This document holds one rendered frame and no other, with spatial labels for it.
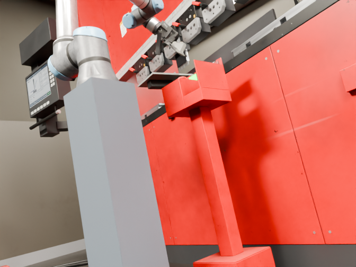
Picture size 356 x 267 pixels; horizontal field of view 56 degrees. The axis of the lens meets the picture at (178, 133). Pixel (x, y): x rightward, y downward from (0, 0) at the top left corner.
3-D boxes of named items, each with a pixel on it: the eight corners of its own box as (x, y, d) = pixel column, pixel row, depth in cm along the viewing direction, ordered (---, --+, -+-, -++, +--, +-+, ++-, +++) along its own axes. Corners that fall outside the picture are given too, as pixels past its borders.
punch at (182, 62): (178, 71, 200) (175, 56, 202) (180, 71, 202) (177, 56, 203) (187, 63, 192) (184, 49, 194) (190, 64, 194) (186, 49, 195)
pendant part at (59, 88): (29, 118, 277) (24, 77, 284) (43, 118, 287) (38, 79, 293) (58, 99, 250) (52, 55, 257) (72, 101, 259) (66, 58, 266)
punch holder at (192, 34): (183, 44, 188) (177, 17, 191) (195, 45, 193) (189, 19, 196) (199, 30, 176) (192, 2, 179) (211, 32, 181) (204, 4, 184)
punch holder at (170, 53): (166, 60, 204) (160, 35, 207) (177, 60, 209) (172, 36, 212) (179, 48, 192) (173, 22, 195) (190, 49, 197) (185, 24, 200)
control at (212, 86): (167, 117, 130) (158, 74, 134) (196, 117, 141) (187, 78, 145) (203, 99, 116) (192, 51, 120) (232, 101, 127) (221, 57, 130)
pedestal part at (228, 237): (220, 256, 119) (188, 111, 129) (231, 251, 123) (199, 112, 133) (233, 256, 114) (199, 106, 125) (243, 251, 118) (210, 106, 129)
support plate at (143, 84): (138, 87, 187) (137, 85, 187) (176, 87, 202) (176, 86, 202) (152, 73, 172) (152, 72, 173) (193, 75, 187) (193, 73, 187)
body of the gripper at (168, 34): (178, 34, 172) (161, 19, 172) (168, 47, 174) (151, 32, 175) (181, 36, 180) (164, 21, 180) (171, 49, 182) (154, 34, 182)
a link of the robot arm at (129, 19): (133, 7, 160) (144, 3, 169) (117, 18, 167) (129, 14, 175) (141, 22, 162) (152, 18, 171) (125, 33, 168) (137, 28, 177)
